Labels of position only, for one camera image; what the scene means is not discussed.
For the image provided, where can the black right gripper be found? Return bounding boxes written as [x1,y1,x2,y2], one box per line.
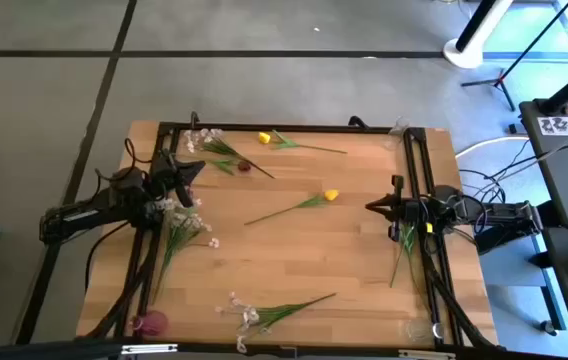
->
[365,174,433,243]

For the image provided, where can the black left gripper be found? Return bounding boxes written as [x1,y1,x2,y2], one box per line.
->
[151,148,208,210]

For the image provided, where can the yellow artificial tulip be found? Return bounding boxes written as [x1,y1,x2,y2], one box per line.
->
[389,222,436,289]
[257,128,349,155]
[242,188,341,227]

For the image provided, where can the white blossom spray green stems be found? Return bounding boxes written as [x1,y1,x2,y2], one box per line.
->
[213,291,338,354]
[182,127,276,180]
[151,196,221,305]

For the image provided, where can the dark red artificial tulip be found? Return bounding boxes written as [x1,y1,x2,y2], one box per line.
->
[206,157,253,177]

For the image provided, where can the round clear glass vase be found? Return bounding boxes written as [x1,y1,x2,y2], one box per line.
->
[404,316,446,345]

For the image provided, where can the tall clear glass vase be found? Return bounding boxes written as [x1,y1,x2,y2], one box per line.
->
[382,115,411,152]

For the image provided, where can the purple glass vase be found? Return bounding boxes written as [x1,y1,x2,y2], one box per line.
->
[129,309,170,338]

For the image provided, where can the white floor stand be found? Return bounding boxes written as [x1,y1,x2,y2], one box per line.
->
[442,0,515,70]

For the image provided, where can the thin black tripod stand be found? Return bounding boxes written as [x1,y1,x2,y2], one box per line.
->
[460,0,568,112]

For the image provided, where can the black pole on white stand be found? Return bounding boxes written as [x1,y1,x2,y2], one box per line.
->
[455,0,499,54]

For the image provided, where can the black crossbar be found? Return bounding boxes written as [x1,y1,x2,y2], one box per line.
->
[0,337,568,360]

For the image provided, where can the black floor cable tangle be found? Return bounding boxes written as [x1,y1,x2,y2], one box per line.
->
[457,137,568,207]

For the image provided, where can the black aluminium table frame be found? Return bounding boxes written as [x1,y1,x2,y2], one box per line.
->
[76,121,500,351]

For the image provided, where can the thin black hanging cable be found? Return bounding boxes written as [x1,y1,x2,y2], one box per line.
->
[83,219,133,296]

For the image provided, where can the silver metal bracket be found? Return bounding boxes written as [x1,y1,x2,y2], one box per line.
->
[120,342,179,356]
[397,348,458,360]

